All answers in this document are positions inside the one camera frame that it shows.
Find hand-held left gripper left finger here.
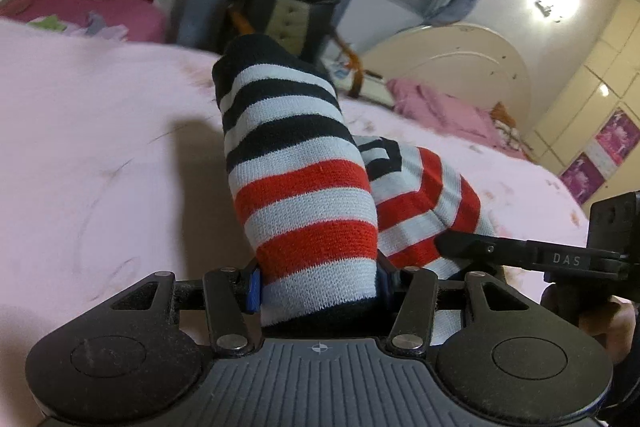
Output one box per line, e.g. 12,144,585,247
110,263,262,354

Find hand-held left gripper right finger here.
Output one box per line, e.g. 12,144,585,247
376,256,532,351

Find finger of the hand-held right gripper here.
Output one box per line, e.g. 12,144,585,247
434,230,532,269

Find striped white black red garment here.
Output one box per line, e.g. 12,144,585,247
212,34,502,349

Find person's right hand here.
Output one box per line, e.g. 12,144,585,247
539,283,640,364

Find orange patterned cloth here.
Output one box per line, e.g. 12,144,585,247
491,102,527,154

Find pink crumpled cloth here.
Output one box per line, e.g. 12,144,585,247
387,78,527,158

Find cream wardrobe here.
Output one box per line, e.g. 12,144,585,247
524,0,640,208

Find cream arched headboard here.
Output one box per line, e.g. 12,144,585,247
360,22,532,148

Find pink floral bed sheet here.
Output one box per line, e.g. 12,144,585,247
0,19,592,427

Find pink pillow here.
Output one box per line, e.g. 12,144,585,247
0,0,167,44

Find small lavender cloth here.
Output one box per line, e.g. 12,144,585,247
70,11,128,42

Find small green cloth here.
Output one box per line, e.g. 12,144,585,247
27,14,68,34

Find purple wall poster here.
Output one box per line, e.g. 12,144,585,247
594,108,637,166
559,153,607,206

